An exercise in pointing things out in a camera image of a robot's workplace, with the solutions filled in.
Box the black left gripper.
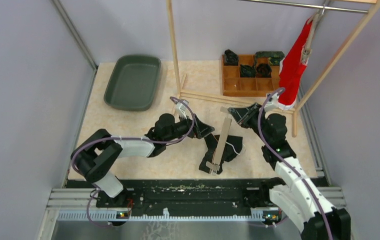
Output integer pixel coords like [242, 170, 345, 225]
[164, 111, 215, 143]

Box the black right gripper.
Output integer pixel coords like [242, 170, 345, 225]
[230, 102, 271, 145]

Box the black striped garment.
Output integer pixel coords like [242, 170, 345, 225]
[198, 134, 243, 175]

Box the beige clip hanger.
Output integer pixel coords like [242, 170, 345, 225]
[206, 106, 232, 175]
[300, 5, 325, 65]

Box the red underwear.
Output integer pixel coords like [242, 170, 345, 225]
[278, 20, 312, 111]

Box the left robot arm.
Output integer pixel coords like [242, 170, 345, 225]
[71, 113, 215, 207]

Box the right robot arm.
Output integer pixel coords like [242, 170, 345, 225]
[227, 103, 351, 240]

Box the dark folded sock middle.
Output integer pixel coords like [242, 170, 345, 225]
[239, 64, 256, 78]

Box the dark rolled sock right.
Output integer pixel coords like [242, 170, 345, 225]
[255, 63, 272, 78]

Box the dark folded sock top-left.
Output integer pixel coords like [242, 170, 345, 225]
[223, 49, 239, 66]

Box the camouflage folded cloth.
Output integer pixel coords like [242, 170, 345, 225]
[254, 51, 285, 66]

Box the grey plastic bin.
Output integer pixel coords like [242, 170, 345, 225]
[104, 54, 161, 112]

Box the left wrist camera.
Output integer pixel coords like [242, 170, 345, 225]
[175, 99, 188, 119]

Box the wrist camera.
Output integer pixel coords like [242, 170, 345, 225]
[263, 95, 279, 113]
[175, 99, 188, 119]

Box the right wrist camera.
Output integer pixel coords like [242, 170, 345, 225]
[263, 95, 279, 113]

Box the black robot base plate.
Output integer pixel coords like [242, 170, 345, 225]
[65, 178, 293, 218]

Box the wooden clothes rack frame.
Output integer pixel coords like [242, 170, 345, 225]
[166, 0, 380, 137]

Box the aluminium front rail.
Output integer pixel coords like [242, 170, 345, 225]
[46, 187, 347, 223]

